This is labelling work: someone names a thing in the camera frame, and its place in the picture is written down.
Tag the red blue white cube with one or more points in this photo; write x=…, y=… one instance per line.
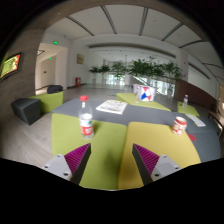
x=145, y=93

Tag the small clear water bottle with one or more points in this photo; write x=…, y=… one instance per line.
x=185, y=101

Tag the white and yellow booklet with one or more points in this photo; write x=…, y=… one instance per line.
x=196, y=120

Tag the red floral mug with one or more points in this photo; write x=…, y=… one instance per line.
x=179, y=126

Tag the black bag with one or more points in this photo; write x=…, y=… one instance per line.
x=55, y=89

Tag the wooden bench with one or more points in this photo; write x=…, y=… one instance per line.
x=216, y=118

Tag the row of potted plants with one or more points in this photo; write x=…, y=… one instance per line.
x=143, y=68

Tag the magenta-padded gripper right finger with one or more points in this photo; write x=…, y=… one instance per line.
x=162, y=166

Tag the dark grey ottoman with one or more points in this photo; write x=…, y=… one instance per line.
x=26, y=110

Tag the green exit sign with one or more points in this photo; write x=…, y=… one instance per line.
x=55, y=42

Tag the wall display screen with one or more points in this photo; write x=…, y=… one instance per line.
x=10, y=65

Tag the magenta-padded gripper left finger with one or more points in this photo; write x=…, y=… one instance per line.
x=60, y=166

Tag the clear red-capped water bottle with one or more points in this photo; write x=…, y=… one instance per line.
x=86, y=121

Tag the red fire extinguisher box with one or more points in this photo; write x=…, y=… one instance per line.
x=77, y=82

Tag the framed wall picture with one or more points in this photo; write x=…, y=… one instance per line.
x=80, y=59

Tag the lime green pouf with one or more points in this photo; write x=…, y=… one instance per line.
x=50, y=101

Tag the white printed magazine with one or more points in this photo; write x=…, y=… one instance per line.
x=111, y=107

